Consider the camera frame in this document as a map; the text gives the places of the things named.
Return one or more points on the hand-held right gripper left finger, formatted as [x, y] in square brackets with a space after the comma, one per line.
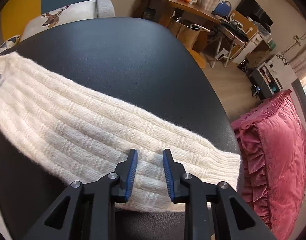
[131, 177]

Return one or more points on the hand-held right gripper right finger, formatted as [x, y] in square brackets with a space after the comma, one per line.
[168, 177]

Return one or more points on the cream knitted sweater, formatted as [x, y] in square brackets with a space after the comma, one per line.
[80, 125]

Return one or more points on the round folding stool with clothes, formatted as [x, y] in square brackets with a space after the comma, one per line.
[230, 33]

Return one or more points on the triangle pattern pillow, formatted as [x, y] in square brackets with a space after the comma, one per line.
[7, 45]

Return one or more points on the white deer print pillow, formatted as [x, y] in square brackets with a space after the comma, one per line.
[67, 15]

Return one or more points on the pink ruffled bedspread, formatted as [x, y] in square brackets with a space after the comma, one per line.
[273, 160]

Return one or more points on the round wooden disc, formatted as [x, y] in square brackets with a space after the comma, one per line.
[198, 57]

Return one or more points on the white power strip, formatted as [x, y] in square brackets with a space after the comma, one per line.
[221, 55]

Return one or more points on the brown paper bag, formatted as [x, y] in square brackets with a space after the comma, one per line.
[185, 33]

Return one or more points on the white bedside cabinet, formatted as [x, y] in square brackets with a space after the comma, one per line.
[275, 72]

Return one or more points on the dark bed headboard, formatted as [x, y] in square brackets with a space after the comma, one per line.
[303, 105]

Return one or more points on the wooden side table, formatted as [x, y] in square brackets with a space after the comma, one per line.
[173, 6]

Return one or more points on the wooden board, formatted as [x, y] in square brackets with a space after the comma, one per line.
[245, 21]

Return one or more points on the clear plastic bag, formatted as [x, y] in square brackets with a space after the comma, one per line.
[264, 31]

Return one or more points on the blue folding chair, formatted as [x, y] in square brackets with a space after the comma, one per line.
[221, 8]

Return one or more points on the black television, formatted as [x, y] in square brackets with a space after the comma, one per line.
[255, 11]

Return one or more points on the black picture frame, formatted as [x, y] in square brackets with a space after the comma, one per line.
[149, 14]

